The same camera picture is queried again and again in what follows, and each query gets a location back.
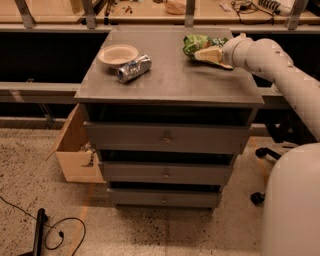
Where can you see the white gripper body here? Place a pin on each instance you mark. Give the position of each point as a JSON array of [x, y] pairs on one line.
[[228, 50]]

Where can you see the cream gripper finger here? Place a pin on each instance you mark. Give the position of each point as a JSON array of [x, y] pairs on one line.
[[211, 54]]

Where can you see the green rice chip bag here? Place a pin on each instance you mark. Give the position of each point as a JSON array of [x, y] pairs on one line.
[[195, 42]]

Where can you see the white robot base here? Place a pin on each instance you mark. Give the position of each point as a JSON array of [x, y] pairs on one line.
[[291, 212]]

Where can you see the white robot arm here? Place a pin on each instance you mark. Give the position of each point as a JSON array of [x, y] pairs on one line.
[[266, 59]]

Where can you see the silver redbull can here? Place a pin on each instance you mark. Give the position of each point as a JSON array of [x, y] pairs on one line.
[[134, 69]]

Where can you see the black coiled spring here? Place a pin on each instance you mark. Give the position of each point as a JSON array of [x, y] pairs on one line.
[[272, 5]]

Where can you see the grey drawer cabinet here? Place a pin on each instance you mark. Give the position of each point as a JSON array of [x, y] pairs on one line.
[[175, 91]]

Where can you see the black office chair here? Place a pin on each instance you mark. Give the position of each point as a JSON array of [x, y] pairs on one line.
[[291, 129]]

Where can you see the beige shallow bowl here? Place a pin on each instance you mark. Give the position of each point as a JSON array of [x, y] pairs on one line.
[[115, 56]]

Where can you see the grey top drawer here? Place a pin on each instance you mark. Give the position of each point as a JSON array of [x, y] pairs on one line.
[[167, 138]]

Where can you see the grey drawer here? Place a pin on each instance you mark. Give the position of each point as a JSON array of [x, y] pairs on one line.
[[163, 198], [167, 138], [166, 173]]

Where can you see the grey middle drawer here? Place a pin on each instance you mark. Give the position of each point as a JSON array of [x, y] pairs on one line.
[[166, 173]]

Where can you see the grey bottom drawer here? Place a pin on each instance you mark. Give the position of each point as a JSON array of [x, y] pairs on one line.
[[163, 198]]

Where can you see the open cardboard box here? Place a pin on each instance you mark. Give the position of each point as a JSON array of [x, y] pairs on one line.
[[77, 159]]

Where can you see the black stand leg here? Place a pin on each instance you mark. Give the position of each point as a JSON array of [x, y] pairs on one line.
[[41, 220]]

